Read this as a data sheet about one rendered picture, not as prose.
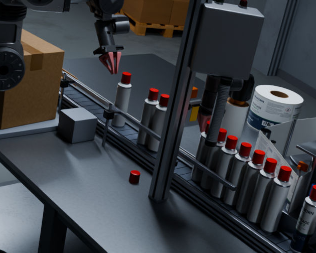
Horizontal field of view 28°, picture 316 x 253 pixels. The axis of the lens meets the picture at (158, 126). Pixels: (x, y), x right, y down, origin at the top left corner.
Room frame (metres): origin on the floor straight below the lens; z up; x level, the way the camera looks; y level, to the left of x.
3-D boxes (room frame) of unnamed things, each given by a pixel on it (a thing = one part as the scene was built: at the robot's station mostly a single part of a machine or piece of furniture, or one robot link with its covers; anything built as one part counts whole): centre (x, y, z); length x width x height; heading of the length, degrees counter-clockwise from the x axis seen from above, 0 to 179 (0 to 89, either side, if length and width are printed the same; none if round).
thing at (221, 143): (1.81, -0.20, 0.98); 0.05 x 0.05 x 0.20
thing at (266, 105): (2.47, -0.46, 0.95); 0.20 x 0.20 x 0.14
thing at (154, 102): (2.05, 0.04, 0.98); 0.05 x 0.05 x 0.20
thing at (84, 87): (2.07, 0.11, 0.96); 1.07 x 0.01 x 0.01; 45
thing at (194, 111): (1.89, -0.11, 1.09); 0.03 x 0.01 x 0.06; 135
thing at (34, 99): (2.16, 0.57, 0.99); 0.30 x 0.24 x 0.27; 51
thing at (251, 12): (1.76, -0.13, 1.38); 0.17 x 0.10 x 0.19; 100
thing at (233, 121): (2.15, -0.26, 1.03); 0.09 x 0.09 x 0.30
